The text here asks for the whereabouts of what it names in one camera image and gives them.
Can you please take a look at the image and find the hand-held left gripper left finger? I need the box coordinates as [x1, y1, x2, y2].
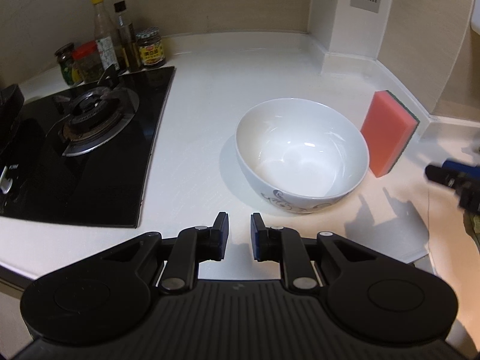
[100, 212, 230, 296]

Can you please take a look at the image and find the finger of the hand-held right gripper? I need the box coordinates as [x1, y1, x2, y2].
[441, 159, 470, 175]
[425, 164, 461, 196]

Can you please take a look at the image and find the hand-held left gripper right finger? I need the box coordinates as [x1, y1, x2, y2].
[250, 212, 378, 295]

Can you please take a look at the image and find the pink sponge with green backing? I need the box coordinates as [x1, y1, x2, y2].
[360, 90, 420, 178]

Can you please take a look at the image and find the white ceramic bowl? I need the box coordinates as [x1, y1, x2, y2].
[235, 98, 370, 215]

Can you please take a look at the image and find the black glass gas stove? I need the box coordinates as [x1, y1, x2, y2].
[0, 65, 177, 229]

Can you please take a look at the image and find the gas burner with pot support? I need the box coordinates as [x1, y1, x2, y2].
[47, 64, 140, 157]

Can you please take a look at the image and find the yellow label sauce jar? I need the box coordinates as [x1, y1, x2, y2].
[135, 27, 167, 69]

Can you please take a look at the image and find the black cap dark bottle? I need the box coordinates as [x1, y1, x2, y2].
[113, 1, 143, 72]

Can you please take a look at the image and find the red lid spice jar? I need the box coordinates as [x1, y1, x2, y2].
[71, 40, 104, 83]

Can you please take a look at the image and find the stove control knob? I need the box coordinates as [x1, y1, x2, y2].
[0, 165, 14, 195]

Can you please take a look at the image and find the yellow cap sauce bottle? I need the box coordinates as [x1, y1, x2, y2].
[91, 0, 121, 74]

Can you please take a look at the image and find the black lid green jar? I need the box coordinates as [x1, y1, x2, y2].
[54, 43, 82, 86]

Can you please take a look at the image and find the black pan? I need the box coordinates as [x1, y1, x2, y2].
[0, 84, 25, 130]

